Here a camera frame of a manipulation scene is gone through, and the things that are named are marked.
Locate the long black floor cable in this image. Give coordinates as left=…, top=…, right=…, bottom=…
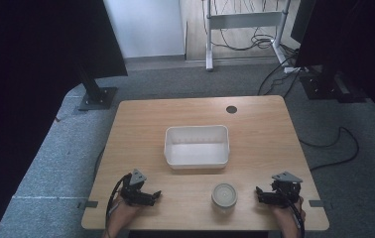
left=298, top=126, right=361, bottom=173

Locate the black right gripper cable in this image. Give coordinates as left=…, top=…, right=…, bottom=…
left=283, top=192, right=307, bottom=238

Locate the white power strip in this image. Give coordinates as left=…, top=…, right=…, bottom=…
left=283, top=65, right=310, bottom=74

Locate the black stand base plate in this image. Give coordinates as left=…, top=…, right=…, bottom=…
left=299, top=67, right=368, bottom=104

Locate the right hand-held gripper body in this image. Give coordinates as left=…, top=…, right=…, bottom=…
left=270, top=171, right=304, bottom=209

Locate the person's right hand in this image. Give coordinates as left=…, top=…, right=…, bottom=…
left=270, top=195, right=307, bottom=230

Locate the black curtain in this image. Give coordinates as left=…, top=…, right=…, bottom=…
left=290, top=0, right=375, bottom=132
left=0, top=0, right=129, bottom=238

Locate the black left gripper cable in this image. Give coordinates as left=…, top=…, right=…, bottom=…
left=104, top=172, right=133, bottom=238

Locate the round white lidded container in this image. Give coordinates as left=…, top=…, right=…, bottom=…
left=210, top=182, right=239, bottom=209

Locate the black metal stand with base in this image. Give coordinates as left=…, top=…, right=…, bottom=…
left=74, top=62, right=119, bottom=112

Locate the white metal desk frame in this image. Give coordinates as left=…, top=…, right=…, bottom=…
left=202, top=0, right=293, bottom=72

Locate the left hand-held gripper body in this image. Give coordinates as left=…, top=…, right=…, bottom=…
left=119, top=169, right=154, bottom=207

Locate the person's left hand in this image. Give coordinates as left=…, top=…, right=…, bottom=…
left=107, top=194, right=144, bottom=232

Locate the white plastic bin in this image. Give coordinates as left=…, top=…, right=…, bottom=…
left=163, top=124, right=231, bottom=171

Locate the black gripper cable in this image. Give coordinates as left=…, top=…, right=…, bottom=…
left=283, top=192, right=307, bottom=238
left=104, top=172, right=133, bottom=238

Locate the tangle of black floor cables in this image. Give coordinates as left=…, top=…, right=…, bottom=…
left=209, top=0, right=301, bottom=97

